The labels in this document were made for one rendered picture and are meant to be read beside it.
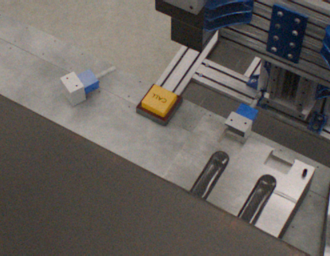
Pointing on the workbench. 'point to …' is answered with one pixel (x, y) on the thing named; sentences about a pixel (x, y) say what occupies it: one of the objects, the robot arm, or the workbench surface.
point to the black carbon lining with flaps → (215, 168)
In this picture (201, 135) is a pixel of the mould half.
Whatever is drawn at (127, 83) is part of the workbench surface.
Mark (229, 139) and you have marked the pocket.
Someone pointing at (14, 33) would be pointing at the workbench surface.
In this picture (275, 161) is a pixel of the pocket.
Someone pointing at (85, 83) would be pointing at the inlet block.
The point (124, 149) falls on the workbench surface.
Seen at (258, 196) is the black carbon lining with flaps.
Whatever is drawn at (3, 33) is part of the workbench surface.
